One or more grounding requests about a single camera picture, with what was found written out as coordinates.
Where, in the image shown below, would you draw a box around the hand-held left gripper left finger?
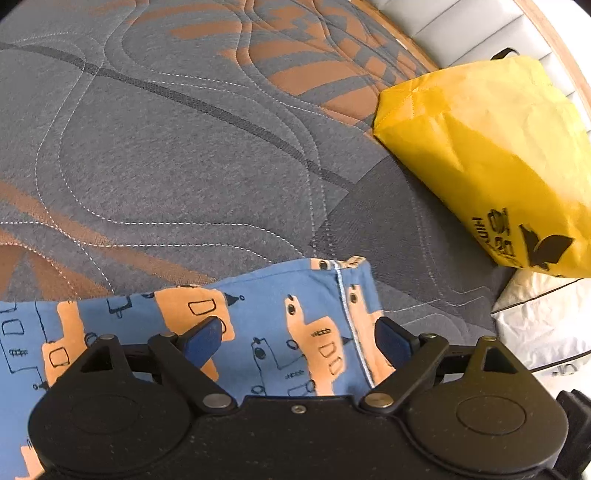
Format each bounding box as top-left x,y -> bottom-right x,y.
59,316 -> 238,414

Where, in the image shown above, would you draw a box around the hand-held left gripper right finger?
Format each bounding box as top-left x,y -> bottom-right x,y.
358,318 -> 533,414

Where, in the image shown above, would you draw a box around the blue pants with orange print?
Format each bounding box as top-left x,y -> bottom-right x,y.
0,256 -> 398,480

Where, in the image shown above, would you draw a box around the white plastic bag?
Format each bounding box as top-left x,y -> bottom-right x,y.
491,267 -> 591,377

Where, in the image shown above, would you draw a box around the quilted grey and orange mattress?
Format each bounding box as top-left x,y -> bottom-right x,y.
0,0 -> 522,334

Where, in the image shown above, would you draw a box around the yellow bag with black print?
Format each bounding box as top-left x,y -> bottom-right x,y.
373,47 -> 591,278

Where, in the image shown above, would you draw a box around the padded headboard with wooden frame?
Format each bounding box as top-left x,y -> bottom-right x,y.
355,0 -> 591,134

